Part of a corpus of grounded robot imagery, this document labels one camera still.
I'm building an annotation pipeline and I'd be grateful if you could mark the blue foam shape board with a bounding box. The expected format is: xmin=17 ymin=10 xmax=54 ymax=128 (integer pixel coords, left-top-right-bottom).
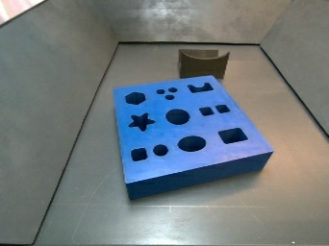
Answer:
xmin=113 ymin=76 xmax=274 ymax=199

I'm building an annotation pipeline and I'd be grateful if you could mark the black curved holder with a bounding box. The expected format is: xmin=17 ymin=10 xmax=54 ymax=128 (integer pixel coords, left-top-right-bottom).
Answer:
xmin=179 ymin=49 xmax=230 ymax=79

